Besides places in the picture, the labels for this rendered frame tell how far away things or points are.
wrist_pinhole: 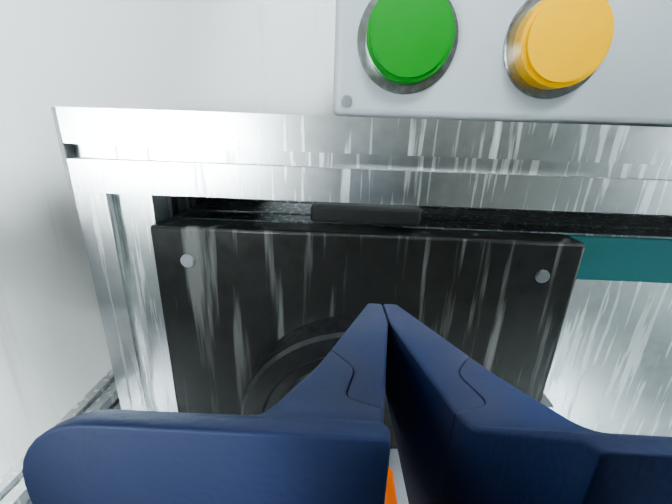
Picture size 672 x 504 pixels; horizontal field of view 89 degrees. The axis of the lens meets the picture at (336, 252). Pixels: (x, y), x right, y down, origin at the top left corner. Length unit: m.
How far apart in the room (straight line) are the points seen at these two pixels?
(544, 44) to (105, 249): 0.26
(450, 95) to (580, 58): 0.06
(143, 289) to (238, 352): 0.07
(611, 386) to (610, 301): 0.08
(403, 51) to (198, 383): 0.23
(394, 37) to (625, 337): 0.28
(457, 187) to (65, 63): 0.31
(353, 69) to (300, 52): 0.11
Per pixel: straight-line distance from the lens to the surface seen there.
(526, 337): 0.24
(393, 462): 0.18
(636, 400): 0.39
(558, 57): 0.20
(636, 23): 0.24
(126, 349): 0.28
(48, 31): 0.38
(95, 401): 0.35
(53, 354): 0.47
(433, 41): 0.19
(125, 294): 0.26
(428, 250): 0.19
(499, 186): 0.21
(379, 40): 0.18
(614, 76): 0.23
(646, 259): 0.28
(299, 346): 0.20
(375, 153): 0.19
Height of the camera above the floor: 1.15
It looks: 71 degrees down
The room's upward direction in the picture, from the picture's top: 174 degrees counter-clockwise
